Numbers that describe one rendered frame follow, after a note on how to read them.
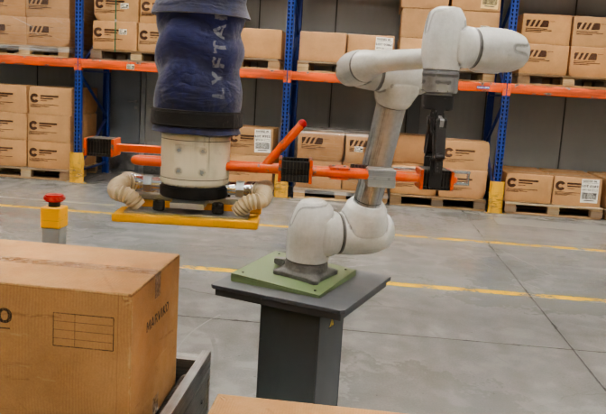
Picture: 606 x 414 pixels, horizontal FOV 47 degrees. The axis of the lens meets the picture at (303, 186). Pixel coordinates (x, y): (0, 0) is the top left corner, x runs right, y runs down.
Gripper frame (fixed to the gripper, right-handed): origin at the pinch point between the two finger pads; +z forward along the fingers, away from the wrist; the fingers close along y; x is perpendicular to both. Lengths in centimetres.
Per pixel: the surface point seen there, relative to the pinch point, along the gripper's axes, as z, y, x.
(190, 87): -19, 12, -60
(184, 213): 11, 13, -60
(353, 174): 0.5, 3.7, -20.0
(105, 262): 30, -8, -84
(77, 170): 107, -727, -318
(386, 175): 0.3, 3.7, -12.0
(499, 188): 92, -678, 219
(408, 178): 0.6, 3.6, -6.3
